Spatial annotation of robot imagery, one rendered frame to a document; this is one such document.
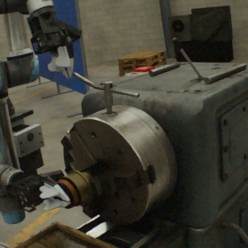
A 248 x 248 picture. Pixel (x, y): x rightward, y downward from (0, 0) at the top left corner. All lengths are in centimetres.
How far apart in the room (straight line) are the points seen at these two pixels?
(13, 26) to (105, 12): 1097
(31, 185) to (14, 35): 76
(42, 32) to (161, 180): 50
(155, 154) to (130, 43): 1124
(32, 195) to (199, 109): 48
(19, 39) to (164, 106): 73
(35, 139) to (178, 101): 66
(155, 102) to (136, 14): 1093
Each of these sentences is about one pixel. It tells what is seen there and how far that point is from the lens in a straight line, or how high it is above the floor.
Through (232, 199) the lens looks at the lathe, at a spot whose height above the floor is 86.
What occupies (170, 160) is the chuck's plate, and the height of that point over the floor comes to 111.
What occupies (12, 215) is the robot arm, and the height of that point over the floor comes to 96.
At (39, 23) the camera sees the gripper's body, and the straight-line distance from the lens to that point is 105.
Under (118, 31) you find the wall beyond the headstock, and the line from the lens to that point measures 1227.
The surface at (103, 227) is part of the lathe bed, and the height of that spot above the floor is 86.
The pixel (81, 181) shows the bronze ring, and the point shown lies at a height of 111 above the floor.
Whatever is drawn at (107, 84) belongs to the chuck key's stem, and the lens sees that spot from 95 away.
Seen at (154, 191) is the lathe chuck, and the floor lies 106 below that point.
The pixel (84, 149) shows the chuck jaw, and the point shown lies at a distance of 101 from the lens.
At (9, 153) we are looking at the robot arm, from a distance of 121.
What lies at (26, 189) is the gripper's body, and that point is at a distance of 95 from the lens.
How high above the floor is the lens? 149
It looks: 17 degrees down
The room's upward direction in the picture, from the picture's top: 8 degrees counter-clockwise
